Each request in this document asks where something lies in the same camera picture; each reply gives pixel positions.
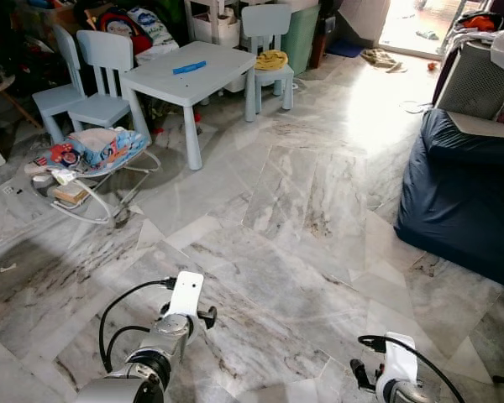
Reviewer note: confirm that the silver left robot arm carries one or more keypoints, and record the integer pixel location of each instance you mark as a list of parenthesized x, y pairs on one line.
[(143, 363)]

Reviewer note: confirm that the blue flat plastic strip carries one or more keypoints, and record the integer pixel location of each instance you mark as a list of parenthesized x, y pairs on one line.
[(190, 67)]

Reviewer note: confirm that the navy blue beanbag sofa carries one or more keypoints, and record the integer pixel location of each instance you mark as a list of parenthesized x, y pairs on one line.
[(462, 193)]

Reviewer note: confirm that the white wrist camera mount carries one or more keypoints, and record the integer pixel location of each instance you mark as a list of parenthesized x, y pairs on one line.
[(401, 357), (186, 293)]

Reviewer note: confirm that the small red ball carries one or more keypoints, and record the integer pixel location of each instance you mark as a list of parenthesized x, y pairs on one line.
[(433, 65)]

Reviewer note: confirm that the pale blue children's chair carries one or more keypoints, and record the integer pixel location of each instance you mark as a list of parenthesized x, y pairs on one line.
[(265, 21), (105, 107), (55, 96)]

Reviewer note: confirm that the yellow cloth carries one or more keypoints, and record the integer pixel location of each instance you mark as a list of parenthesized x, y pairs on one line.
[(271, 60)]

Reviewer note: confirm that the orange garment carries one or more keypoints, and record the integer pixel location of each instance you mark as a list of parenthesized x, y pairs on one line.
[(485, 23)]

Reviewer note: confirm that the green bin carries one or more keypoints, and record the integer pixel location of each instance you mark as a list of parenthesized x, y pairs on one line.
[(301, 38)]

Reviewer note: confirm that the blue door mat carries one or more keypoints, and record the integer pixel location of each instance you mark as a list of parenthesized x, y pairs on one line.
[(346, 49)]

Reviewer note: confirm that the white storage basket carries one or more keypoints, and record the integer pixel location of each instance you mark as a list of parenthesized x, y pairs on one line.
[(217, 27)]

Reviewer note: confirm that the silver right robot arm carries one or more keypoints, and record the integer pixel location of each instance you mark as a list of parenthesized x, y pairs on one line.
[(403, 393)]

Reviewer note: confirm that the grey mesh basket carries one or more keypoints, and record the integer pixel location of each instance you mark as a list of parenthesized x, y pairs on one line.
[(479, 84)]

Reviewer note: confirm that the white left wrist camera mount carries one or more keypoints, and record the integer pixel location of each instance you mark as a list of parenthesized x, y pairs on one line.
[(186, 293)]

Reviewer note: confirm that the colourful baby bouncer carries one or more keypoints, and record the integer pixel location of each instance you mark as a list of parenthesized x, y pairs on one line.
[(97, 151)]

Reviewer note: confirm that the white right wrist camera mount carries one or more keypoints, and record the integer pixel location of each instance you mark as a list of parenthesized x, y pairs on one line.
[(401, 357)]

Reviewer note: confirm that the colourful printed bag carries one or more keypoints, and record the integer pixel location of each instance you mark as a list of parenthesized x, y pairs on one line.
[(143, 29)]

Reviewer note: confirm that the white children's table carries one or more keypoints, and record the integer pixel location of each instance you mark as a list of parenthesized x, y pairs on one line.
[(189, 82)]

